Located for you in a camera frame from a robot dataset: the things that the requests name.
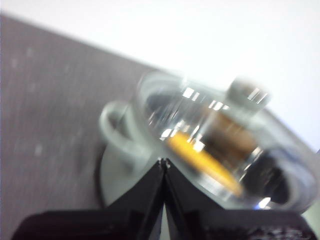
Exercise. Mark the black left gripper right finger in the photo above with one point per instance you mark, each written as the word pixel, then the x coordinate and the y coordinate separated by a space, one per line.
pixel 225 225

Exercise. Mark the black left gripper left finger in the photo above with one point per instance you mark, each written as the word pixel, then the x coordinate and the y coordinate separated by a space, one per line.
pixel 105 225

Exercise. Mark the yellow corn cob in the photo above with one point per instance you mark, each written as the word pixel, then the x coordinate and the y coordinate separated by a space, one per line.
pixel 200 160

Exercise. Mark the pale green electric steamer pot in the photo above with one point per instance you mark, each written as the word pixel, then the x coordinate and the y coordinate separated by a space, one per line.
pixel 112 180

